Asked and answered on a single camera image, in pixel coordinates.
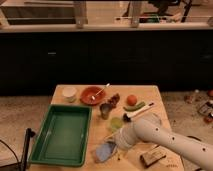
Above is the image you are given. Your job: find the metal cup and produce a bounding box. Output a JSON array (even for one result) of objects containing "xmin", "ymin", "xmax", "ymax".
[{"xmin": 100, "ymin": 103, "xmax": 112, "ymax": 120}]

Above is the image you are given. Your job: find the green cucumber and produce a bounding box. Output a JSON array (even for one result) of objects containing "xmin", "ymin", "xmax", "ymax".
[{"xmin": 123, "ymin": 102, "xmax": 145, "ymax": 112}]

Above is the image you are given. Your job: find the brown toy food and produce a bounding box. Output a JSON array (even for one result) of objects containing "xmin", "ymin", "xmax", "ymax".
[{"xmin": 108, "ymin": 93, "xmax": 120, "ymax": 108}]

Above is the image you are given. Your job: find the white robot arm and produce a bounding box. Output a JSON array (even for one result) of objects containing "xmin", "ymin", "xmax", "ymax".
[{"xmin": 114, "ymin": 113, "xmax": 213, "ymax": 171}]

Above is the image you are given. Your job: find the green plastic tray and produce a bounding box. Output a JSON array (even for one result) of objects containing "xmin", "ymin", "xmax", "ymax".
[{"xmin": 29, "ymin": 105, "xmax": 92, "ymax": 167}]

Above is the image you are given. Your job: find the green plastic cup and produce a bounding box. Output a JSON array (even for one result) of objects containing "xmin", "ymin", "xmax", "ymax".
[{"xmin": 110, "ymin": 117, "xmax": 123, "ymax": 132}]

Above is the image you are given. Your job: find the orange tomato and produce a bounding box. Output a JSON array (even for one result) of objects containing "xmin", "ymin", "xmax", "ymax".
[{"xmin": 126, "ymin": 95, "xmax": 137, "ymax": 106}]

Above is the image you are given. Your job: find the white plastic spoon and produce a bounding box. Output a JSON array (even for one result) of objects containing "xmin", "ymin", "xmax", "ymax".
[{"xmin": 91, "ymin": 83, "xmax": 110, "ymax": 100}]

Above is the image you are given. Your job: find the white small cup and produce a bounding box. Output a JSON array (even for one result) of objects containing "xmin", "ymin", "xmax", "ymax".
[{"xmin": 62, "ymin": 86, "xmax": 77, "ymax": 102}]

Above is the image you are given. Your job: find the wooden block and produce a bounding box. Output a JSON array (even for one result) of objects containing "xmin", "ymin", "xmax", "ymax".
[{"xmin": 140, "ymin": 147, "xmax": 166, "ymax": 168}]

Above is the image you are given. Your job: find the blue sponge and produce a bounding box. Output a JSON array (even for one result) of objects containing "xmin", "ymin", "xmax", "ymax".
[{"xmin": 95, "ymin": 141, "xmax": 117, "ymax": 163}]

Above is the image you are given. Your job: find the black stand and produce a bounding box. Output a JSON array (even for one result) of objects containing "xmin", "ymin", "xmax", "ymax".
[{"xmin": 0, "ymin": 128, "xmax": 36, "ymax": 171}]

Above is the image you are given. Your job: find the red bowl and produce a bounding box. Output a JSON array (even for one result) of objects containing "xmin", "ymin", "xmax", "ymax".
[{"xmin": 80, "ymin": 86, "xmax": 106, "ymax": 105}]

